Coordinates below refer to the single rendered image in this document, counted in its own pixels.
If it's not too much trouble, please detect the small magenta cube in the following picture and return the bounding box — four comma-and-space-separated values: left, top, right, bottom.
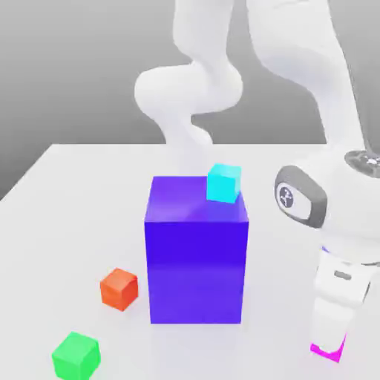
309, 332, 349, 364

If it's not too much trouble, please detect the small cyan cube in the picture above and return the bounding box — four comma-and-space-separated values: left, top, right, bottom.
206, 163, 243, 205

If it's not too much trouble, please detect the small green cube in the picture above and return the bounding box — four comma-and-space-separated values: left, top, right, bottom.
51, 331, 102, 380

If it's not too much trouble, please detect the large blue box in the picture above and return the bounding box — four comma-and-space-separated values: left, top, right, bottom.
143, 175, 249, 325

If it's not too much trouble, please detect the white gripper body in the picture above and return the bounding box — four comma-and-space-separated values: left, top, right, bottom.
313, 249, 373, 310

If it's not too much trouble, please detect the small orange cube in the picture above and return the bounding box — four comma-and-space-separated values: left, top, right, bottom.
99, 267, 140, 312

